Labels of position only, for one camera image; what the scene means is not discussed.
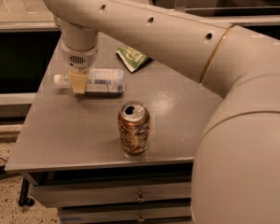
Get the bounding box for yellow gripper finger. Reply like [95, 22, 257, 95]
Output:
[68, 69, 89, 94]

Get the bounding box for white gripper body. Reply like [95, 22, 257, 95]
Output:
[62, 39, 98, 69]

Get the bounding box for blue label plastic water bottle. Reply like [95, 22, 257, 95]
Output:
[54, 68, 125, 94]

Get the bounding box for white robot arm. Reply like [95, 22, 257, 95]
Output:
[43, 0, 280, 224]

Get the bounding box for green chip bag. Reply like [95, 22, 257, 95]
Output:
[116, 45, 149, 73]

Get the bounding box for gold soda can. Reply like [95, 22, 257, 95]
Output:
[118, 101, 150, 155]

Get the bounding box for grey drawer cabinet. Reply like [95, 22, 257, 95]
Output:
[5, 31, 225, 224]

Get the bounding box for top grey drawer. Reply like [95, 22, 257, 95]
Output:
[30, 182, 191, 208]

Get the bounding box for grey drawer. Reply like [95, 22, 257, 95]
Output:
[58, 199, 191, 224]
[30, 182, 191, 208]

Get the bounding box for black caster leg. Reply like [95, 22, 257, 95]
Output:
[18, 178, 35, 207]

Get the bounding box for metal railing frame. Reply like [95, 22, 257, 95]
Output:
[0, 0, 280, 30]

